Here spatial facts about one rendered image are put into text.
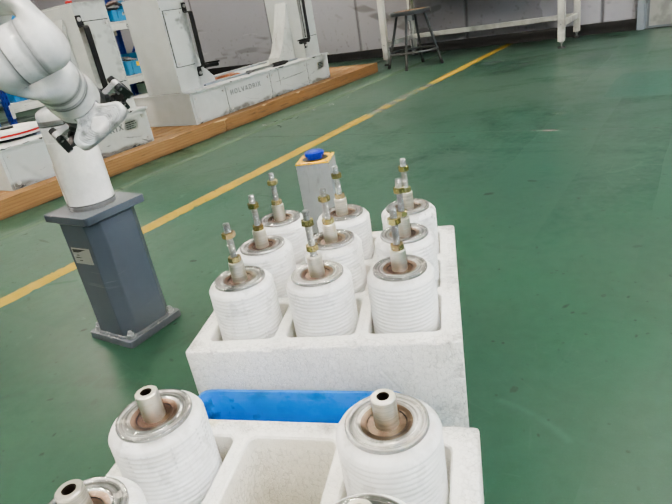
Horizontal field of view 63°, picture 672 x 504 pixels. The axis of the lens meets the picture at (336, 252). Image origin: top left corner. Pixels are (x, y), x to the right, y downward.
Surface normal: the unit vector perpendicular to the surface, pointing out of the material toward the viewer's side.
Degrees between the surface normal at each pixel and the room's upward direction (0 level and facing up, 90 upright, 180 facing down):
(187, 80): 90
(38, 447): 0
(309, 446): 90
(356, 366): 90
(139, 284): 90
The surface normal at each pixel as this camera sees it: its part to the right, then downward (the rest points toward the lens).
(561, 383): -0.16, -0.90
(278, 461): -0.22, 0.44
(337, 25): -0.52, 0.43
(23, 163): 0.84, 0.09
